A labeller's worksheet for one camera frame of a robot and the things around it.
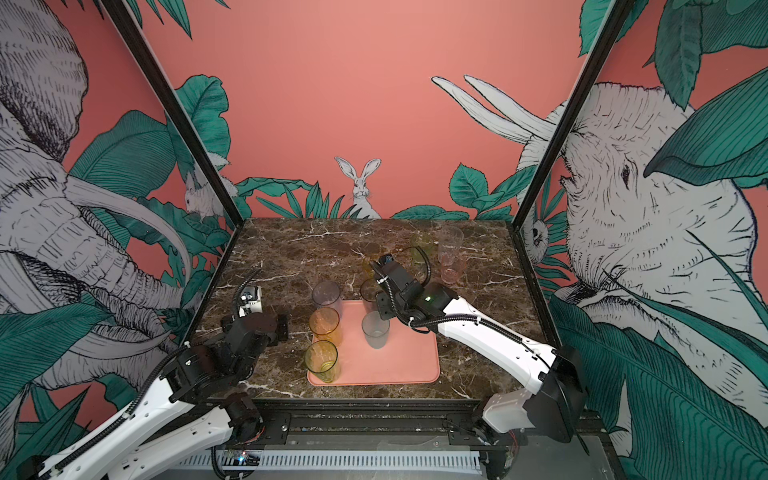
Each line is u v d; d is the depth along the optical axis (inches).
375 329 35.3
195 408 19.1
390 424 29.7
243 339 19.9
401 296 21.8
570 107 33.8
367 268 39.6
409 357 33.9
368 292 34.4
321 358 29.6
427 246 43.7
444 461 27.7
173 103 33.6
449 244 43.3
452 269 40.6
